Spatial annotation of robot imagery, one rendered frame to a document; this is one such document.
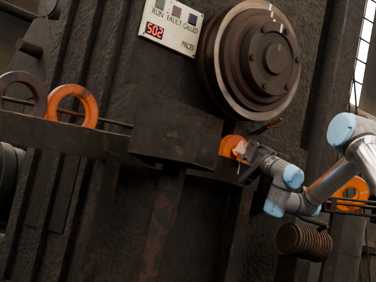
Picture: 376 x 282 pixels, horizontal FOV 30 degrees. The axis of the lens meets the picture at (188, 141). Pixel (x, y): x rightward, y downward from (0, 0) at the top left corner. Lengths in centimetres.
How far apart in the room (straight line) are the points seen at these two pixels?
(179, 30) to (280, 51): 39
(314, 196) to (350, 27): 496
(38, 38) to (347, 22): 311
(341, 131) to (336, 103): 489
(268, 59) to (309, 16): 61
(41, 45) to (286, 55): 476
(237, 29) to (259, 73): 18
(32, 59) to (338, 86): 308
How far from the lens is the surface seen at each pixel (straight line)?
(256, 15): 272
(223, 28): 264
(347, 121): 222
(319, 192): 249
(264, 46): 267
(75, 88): 227
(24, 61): 738
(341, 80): 719
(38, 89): 220
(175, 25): 266
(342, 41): 724
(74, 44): 294
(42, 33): 729
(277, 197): 246
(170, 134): 202
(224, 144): 264
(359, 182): 289
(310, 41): 321
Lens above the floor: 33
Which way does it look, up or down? 9 degrees up
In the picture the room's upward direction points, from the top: 12 degrees clockwise
